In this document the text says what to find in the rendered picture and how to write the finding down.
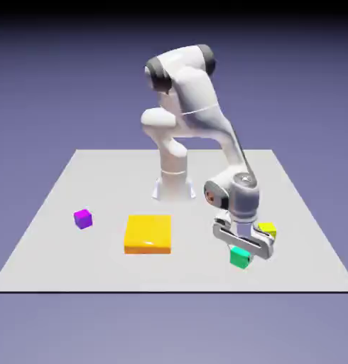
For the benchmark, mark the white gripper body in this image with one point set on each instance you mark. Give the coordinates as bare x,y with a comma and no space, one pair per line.
242,241

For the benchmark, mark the small green cube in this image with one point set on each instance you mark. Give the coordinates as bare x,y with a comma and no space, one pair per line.
238,257

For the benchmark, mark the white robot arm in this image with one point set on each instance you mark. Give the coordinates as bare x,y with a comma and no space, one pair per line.
199,102

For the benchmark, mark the small yellow cube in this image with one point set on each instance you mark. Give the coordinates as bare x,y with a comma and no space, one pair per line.
267,228

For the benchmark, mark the small purple cube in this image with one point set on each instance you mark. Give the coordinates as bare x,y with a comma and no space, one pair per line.
83,219

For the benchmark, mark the large orange box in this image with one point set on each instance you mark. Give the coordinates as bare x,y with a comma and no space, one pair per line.
148,233

